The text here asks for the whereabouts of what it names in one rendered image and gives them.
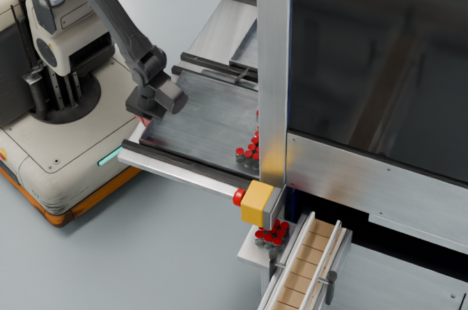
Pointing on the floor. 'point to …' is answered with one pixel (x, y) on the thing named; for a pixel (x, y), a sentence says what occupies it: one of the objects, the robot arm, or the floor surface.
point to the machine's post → (274, 74)
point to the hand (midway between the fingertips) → (147, 123)
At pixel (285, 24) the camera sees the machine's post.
